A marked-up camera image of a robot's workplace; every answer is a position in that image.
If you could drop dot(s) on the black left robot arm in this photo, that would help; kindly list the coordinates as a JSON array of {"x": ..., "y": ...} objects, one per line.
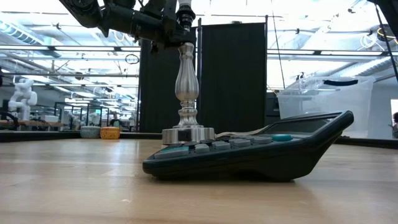
[{"x": 102, "y": 14}]

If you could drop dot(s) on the black partition panel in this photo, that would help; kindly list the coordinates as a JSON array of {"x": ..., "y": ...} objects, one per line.
[
  {"x": 155, "y": 93},
  {"x": 233, "y": 81}
]

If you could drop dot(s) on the clear plastic storage bin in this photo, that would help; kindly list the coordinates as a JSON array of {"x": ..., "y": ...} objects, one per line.
[{"x": 357, "y": 102}]

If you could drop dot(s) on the white lightbulb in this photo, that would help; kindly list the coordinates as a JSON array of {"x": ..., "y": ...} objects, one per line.
[{"x": 184, "y": 2}]

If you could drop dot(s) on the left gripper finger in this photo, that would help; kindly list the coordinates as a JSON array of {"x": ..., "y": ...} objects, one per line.
[{"x": 186, "y": 38}]

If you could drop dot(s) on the silver table lamp base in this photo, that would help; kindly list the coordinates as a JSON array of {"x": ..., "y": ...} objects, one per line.
[{"x": 186, "y": 84}]

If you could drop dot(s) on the black desk calculator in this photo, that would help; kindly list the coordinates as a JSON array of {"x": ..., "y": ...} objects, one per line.
[{"x": 280, "y": 158}]

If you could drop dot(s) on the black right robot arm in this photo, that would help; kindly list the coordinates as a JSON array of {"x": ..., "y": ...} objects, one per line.
[{"x": 388, "y": 11}]

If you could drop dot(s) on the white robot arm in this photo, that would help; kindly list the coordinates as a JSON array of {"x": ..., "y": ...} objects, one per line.
[{"x": 23, "y": 96}]

